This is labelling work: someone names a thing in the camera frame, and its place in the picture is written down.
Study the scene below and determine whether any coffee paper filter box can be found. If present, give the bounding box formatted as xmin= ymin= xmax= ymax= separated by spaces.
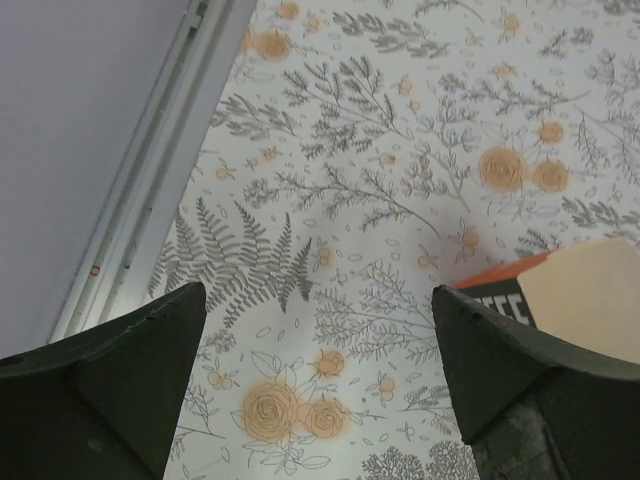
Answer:
xmin=455 ymin=238 xmax=639 ymax=363

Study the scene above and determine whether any aluminium side rail left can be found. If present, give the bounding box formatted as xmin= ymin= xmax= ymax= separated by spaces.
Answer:
xmin=49 ymin=1 xmax=256 ymax=342

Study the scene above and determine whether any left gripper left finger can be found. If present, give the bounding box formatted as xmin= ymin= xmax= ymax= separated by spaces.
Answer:
xmin=1 ymin=282 xmax=206 ymax=479

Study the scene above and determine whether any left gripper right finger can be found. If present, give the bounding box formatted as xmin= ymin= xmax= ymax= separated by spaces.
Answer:
xmin=431 ymin=285 xmax=639 ymax=479

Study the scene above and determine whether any floral pattern table mat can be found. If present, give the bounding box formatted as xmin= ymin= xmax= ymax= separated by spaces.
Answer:
xmin=147 ymin=1 xmax=639 ymax=479

